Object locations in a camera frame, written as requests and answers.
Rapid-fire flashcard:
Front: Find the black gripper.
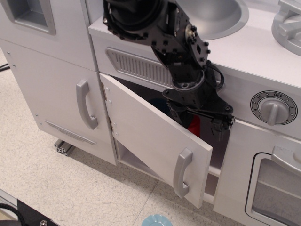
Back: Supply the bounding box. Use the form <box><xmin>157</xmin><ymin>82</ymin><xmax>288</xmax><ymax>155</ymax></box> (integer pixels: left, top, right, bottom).
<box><xmin>163</xmin><ymin>70</ymin><xmax>234</xmax><ymax>142</ymax></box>

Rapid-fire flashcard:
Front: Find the white cabinet door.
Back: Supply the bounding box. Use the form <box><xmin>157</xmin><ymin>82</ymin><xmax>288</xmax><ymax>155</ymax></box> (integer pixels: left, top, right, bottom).
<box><xmin>100</xmin><ymin>73</ymin><xmax>213</xmax><ymax>208</ymax></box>

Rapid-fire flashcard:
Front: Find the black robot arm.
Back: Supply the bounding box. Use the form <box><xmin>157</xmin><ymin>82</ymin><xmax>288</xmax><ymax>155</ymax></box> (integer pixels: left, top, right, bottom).
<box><xmin>103</xmin><ymin>0</ymin><xmax>234</xmax><ymax>140</ymax></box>

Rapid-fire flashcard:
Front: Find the red item inside cabinet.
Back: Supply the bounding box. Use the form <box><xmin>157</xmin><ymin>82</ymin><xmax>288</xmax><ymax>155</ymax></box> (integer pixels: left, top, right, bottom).
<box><xmin>188</xmin><ymin>115</ymin><xmax>200</xmax><ymax>137</ymax></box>

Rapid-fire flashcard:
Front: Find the grey timer knob dial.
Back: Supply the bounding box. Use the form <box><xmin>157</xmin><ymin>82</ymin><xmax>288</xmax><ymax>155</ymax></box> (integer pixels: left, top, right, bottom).
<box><xmin>250</xmin><ymin>90</ymin><xmax>298</xmax><ymax>126</ymax></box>

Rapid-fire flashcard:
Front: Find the grey vent grille panel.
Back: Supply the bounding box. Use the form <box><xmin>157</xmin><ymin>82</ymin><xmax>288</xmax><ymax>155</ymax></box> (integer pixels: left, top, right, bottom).
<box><xmin>105</xmin><ymin>48</ymin><xmax>172</xmax><ymax>88</ymax></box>

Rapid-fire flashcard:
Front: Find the white oven door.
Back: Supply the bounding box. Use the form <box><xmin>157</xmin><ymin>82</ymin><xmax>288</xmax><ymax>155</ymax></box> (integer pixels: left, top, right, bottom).
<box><xmin>214</xmin><ymin>120</ymin><xmax>301</xmax><ymax>226</ymax></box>

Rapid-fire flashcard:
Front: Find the silver round sink basin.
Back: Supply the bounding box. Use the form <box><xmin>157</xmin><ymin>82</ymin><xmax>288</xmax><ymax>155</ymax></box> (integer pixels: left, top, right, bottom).
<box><xmin>177</xmin><ymin>0</ymin><xmax>249</xmax><ymax>40</ymax></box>

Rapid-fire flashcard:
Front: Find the white toy kitchen body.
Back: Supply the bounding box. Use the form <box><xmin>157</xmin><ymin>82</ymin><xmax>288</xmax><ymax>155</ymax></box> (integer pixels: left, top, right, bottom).
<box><xmin>0</xmin><ymin>0</ymin><xmax>301</xmax><ymax>226</ymax></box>

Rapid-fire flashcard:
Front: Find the light blue plate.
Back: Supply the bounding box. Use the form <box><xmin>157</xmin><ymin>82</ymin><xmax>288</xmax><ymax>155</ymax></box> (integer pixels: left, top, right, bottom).
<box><xmin>141</xmin><ymin>214</ymin><xmax>172</xmax><ymax>226</ymax></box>

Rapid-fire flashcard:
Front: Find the white fridge door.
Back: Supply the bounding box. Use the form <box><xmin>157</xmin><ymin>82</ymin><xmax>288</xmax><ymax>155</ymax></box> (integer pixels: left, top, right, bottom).
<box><xmin>0</xmin><ymin>40</ymin><xmax>117</xmax><ymax>164</ymax></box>

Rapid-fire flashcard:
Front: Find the silver fridge emblem trim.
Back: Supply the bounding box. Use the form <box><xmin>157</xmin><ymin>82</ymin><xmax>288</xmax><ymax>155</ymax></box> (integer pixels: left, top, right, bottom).
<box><xmin>45</xmin><ymin>120</ymin><xmax>96</xmax><ymax>145</ymax></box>

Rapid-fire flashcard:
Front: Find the aluminium extrusion bar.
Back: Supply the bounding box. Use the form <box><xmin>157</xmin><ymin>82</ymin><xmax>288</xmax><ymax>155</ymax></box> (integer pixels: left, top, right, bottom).
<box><xmin>54</xmin><ymin>139</ymin><xmax>75</xmax><ymax>157</ymax></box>

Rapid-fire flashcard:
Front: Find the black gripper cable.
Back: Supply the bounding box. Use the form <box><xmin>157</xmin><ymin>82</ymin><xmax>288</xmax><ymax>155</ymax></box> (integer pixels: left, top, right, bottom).
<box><xmin>204</xmin><ymin>60</ymin><xmax>225</xmax><ymax>90</ymax></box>

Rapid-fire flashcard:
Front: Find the grey cabinet door handle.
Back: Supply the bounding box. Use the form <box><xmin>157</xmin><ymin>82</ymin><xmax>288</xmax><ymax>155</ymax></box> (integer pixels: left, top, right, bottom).
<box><xmin>173</xmin><ymin>148</ymin><xmax>193</xmax><ymax>198</ymax></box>

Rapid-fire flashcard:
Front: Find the grey oven door handle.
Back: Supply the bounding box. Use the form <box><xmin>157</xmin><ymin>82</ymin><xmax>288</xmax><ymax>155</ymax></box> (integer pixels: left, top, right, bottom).
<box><xmin>271</xmin><ymin>146</ymin><xmax>301</xmax><ymax>173</ymax></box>

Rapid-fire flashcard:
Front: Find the grey fridge door handle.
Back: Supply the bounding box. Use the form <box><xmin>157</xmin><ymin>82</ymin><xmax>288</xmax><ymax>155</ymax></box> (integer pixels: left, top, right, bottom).
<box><xmin>76</xmin><ymin>80</ymin><xmax>98</xmax><ymax>130</ymax></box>

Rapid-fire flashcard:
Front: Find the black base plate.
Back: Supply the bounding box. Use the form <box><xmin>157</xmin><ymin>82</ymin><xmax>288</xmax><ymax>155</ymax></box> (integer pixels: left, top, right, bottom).
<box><xmin>17</xmin><ymin>199</ymin><xmax>58</xmax><ymax>226</ymax></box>

